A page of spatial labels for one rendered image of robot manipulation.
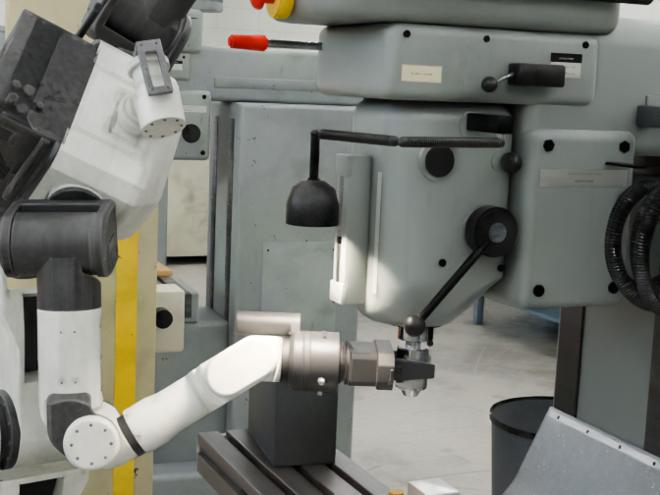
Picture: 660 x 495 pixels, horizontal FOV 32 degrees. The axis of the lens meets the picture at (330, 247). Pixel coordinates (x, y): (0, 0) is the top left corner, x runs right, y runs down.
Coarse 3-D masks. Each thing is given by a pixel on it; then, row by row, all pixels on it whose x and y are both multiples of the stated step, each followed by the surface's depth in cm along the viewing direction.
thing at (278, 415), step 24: (288, 336) 228; (264, 384) 217; (264, 408) 217; (288, 408) 210; (312, 408) 211; (336, 408) 212; (264, 432) 217; (288, 432) 210; (312, 432) 212; (336, 432) 213; (288, 456) 211; (312, 456) 212
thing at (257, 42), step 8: (232, 40) 161; (240, 40) 161; (248, 40) 161; (256, 40) 162; (264, 40) 162; (272, 40) 163; (280, 40) 164; (288, 40) 164; (240, 48) 162; (248, 48) 162; (256, 48) 162; (264, 48) 163; (288, 48) 165; (296, 48) 165; (304, 48) 166; (312, 48) 166; (320, 48) 166
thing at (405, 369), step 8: (400, 360) 166; (408, 360) 166; (400, 368) 166; (408, 368) 166; (416, 368) 166; (424, 368) 166; (432, 368) 166; (400, 376) 166; (408, 376) 166; (416, 376) 166; (424, 376) 166; (432, 376) 167
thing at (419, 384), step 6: (420, 360) 167; (426, 360) 168; (396, 384) 169; (402, 384) 168; (408, 384) 168; (414, 384) 168; (420, 384) 168; (426, 384) 169; (408, 390) 168; (414, 390) 168; (420, 390) 168
